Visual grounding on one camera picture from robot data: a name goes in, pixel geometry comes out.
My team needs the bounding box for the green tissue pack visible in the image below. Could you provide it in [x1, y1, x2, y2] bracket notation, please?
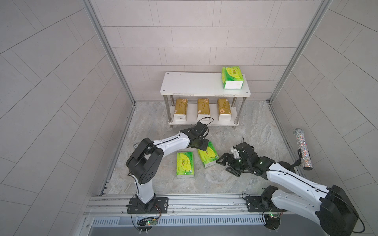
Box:
[197, 141, 219, 168]
[176, 152, 194, 179]
[221, 66, 244, 89]

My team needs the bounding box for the gold tissue pack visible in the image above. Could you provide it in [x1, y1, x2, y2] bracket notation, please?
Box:
[174, 98, 188, 121]
[217, 98, 232, 121]
[197, 98, 210, 121]

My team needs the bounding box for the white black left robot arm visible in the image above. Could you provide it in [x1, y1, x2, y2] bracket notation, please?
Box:
[126, 122, 209, 208]

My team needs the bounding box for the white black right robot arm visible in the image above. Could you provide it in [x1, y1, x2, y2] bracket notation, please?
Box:
[216, 142, 360, 236]

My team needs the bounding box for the white two-tier metal shelf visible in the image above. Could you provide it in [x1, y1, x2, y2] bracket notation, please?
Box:
[160, 72, 251, 129]

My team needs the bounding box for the black round stand base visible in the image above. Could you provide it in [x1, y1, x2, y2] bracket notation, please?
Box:
[278, 161, 296, 173]

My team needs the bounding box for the glitter tube on stand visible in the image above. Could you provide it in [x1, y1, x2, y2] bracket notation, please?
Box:
[293, 128, 313, 171]

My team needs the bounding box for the right controller circuit board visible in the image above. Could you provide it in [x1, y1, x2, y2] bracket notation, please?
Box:
[262, 213, 281, 231]

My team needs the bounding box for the controller circuit board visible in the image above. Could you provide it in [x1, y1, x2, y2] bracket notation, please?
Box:
[262, 213, 281, 231]
[137, 217, 158, 234]

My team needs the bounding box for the left controller circuit board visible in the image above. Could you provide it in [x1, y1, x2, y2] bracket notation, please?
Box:
[137, 217, 158, 234]

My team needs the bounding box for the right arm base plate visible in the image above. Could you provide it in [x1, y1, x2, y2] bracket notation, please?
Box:
[242, 195, 286, 212]

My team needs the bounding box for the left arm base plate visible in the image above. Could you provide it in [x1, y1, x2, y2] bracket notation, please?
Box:
[127, 197, 169, 214]

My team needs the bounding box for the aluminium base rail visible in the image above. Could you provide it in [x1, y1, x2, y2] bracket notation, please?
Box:
[84, 190, 321, 223]

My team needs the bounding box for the aluminium corner frame post left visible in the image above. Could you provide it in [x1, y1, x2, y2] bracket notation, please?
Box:
[82, 0, 136, 107]

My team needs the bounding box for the aluminium corner frame post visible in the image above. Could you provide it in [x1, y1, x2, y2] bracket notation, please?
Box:
[266, 0, 332, 105]
[82, 0, 136, 107]

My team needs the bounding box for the aluminium corner frame post right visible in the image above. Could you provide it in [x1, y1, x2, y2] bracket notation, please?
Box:
[266, 0, 332, 105]

